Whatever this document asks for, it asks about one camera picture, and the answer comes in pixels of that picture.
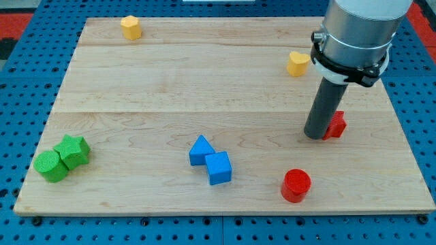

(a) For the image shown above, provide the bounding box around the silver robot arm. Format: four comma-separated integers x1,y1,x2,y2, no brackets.
304,0,412,140

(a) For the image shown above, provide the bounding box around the green star block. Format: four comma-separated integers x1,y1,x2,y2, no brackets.
53,134,91,170

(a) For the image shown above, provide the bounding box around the red star block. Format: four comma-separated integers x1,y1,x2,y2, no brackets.
322,111,347,140

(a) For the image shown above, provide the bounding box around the yellow hexagon block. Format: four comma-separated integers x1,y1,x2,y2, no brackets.
121,16,142,40

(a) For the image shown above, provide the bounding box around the yellow heart block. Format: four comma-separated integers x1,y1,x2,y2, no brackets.
286,51,311,77

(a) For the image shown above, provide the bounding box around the blue cube block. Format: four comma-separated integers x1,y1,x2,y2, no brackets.
205,151,232,185

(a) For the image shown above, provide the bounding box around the red cylinder block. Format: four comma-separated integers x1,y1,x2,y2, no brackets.
281,169,311,203

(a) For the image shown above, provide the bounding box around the wooden board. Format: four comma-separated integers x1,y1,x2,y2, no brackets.
14,17,435,217

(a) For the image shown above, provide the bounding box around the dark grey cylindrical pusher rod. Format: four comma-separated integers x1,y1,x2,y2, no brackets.
304,78,347,140

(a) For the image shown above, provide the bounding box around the blue triangle block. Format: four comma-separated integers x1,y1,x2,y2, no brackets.
189,135,215,166

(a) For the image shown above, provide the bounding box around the black white tool mount ring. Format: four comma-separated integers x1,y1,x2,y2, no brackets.
311,31,392,87

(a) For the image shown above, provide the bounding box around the green cylinder block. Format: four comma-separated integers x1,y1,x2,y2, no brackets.
33,150,69,182

